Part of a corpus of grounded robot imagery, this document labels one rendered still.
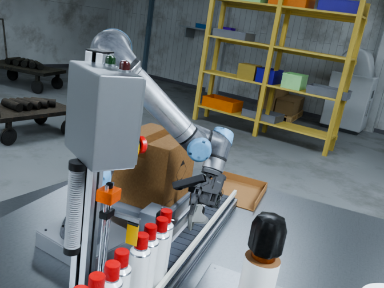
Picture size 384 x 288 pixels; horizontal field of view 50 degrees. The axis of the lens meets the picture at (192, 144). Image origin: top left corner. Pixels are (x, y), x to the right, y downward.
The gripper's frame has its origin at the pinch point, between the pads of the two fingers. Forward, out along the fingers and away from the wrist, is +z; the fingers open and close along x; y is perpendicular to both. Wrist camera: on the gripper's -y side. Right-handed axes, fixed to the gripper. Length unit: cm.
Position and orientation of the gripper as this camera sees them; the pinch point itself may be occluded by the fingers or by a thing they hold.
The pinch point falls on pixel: (188, 226)
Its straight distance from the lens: 141.3
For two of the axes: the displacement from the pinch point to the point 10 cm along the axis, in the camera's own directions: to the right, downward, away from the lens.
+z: -3.0, 9.3, -2.1
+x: 2.3, 2.8, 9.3
